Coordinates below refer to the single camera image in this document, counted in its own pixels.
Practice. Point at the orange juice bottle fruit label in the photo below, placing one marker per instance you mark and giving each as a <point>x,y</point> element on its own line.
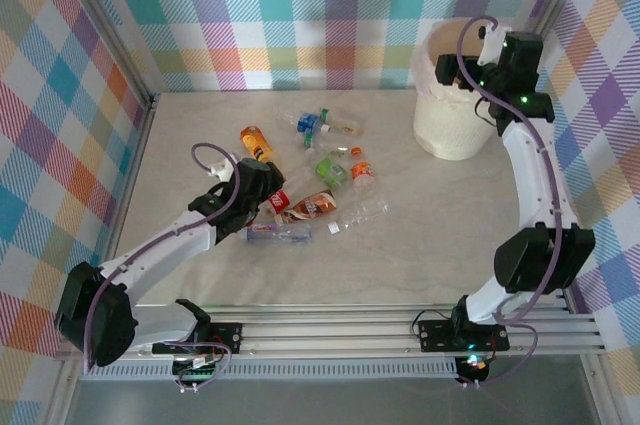
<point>256,142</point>

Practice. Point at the clear bottle purple label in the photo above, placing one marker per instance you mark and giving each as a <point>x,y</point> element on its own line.
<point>277,234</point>

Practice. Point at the brown label bottle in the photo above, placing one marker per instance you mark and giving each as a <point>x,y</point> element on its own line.
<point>310,206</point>

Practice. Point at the green label bottle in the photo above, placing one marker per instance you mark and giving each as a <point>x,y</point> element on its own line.
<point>331,171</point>

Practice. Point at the clear crushed bottle white cap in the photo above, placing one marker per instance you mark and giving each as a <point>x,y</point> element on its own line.
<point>357,215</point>

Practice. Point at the orange bottle cap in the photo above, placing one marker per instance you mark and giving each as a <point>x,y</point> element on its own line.
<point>356,150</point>

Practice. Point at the small orange label bottle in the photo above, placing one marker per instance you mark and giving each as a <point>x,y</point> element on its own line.
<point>362,171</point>

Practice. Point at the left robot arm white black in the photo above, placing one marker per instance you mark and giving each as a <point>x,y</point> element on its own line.
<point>160,250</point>

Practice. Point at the cream ribbed waste bin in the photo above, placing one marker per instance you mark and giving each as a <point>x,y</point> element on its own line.
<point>450,130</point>

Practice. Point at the clear bottle blue label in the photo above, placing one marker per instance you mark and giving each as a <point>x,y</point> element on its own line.
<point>305,122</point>

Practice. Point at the clear bottle green cap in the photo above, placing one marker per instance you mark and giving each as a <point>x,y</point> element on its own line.
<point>342,124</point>

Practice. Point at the left controller board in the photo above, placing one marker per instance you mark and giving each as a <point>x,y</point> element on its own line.
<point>197,372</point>

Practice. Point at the controller board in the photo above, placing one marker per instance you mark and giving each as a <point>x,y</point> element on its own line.
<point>475,365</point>
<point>197,372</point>

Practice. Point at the right controller board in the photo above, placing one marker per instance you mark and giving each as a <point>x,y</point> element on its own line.
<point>475,365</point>

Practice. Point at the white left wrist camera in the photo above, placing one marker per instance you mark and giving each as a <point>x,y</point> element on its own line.
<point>221,171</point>

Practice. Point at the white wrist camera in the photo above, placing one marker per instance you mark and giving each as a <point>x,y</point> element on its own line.
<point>221,171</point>
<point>492,45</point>

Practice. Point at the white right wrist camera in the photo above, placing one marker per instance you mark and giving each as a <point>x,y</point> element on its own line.
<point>492,45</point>

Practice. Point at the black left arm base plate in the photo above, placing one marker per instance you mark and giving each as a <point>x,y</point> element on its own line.
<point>225,335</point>

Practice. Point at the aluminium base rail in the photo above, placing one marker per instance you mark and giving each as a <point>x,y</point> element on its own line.
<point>325,332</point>

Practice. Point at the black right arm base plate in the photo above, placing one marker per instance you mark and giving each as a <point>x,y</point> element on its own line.
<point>435,335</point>

